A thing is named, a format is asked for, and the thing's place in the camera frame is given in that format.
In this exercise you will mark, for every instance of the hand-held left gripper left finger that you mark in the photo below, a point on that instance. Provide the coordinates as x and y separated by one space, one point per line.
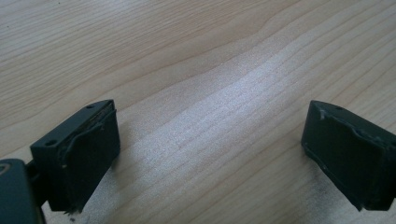
79 152

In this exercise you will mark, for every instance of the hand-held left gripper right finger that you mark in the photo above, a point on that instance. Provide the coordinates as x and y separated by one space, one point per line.
348 149

